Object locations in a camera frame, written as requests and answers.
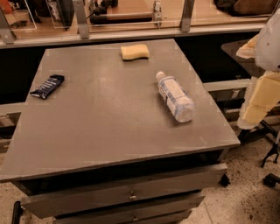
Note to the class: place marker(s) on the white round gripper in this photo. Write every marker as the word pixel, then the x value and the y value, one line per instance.
pixel 269 46

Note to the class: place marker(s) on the clear plastic water bottle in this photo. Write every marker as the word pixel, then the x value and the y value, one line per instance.
pixel 175 97

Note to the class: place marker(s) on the dark blue rxbar wrapper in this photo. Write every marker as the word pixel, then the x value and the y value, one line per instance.
pixel 48 87

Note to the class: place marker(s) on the black stool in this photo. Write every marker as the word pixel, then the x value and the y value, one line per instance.
pixel 250 131

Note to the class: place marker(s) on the yellow sponge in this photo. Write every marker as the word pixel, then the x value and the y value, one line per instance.
pixel 133 52

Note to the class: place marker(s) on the grey drawer cabinet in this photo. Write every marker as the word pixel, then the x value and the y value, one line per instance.
pixel 108 122

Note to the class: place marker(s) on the lower grey drawer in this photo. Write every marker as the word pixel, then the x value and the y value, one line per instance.
pixel 159 211

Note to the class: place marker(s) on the grey drawer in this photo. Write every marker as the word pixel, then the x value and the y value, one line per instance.
pixel 123 191
pixel 159 211

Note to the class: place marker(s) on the upper grey drawer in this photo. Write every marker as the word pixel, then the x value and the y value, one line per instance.
pixel 123 191

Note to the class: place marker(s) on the grey metal railing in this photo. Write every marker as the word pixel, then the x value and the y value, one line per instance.
pixel 205 19

